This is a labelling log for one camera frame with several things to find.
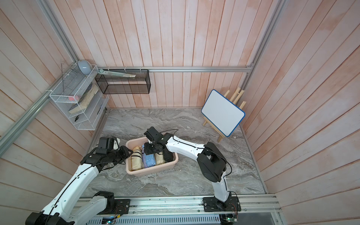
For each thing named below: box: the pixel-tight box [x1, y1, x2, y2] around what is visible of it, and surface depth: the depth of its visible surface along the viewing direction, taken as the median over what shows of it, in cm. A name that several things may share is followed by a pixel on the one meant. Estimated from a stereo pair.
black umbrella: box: [162, 149, 174, 163], surface depth 83 cm
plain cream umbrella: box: [131, 145, 144, 172], surface depth 83 cm
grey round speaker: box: [77, 60, 92, 75], surface depth 85 cm
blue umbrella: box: [141, 150, 157, 168], surface depth 80 cm
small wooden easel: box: [223, 87, 247, 112], surface depth 86 cm
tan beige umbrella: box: [154, 151, 166, 165], surface depth 82 cm
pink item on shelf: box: [68, 95, 80, 102], surface depth 72 cm
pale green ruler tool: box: [98, 68, 137, 78], surface depth 93 cm
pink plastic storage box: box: [125, 136, 179, 177], surface depth 77 cm
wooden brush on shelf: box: [68, 84, 99, 114], surface depth 83 cm
